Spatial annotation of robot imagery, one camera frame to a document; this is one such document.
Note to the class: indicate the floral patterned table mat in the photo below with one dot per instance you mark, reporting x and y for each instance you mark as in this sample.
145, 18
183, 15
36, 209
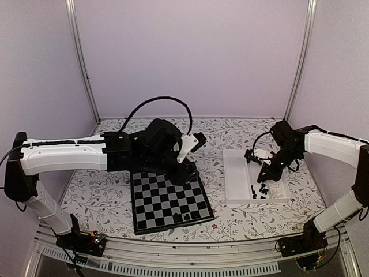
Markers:
100, 196

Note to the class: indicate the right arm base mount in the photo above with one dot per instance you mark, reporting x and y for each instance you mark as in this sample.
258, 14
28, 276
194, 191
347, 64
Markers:
308, 249

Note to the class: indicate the left aluminium frame post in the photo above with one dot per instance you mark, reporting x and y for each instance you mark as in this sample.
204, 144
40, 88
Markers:
73, 22

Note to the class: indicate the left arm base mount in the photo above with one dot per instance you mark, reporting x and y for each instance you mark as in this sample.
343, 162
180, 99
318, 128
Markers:
93, 245

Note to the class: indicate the white plastic compartment tray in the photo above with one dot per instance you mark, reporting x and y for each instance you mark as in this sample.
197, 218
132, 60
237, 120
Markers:
241, 186

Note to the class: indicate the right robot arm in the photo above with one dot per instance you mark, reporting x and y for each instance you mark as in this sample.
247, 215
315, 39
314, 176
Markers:
338, 162

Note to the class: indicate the right aluminium frame post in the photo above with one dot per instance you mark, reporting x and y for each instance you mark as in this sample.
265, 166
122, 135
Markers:
307, 34

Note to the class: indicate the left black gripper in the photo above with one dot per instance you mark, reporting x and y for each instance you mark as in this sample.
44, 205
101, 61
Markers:
184, 175

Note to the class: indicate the black and white chessboard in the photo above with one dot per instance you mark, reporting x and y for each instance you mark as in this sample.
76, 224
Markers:
155, 199

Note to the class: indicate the aluminium frame post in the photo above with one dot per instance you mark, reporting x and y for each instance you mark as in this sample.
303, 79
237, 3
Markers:
73, 22
307, 34

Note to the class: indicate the aluminium front rail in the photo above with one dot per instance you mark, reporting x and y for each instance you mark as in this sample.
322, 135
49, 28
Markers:
219, 248

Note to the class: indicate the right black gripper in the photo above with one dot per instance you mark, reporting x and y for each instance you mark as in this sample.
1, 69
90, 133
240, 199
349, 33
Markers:
270, 175

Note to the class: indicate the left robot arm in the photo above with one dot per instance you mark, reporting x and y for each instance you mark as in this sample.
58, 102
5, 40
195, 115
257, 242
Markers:
29, 157

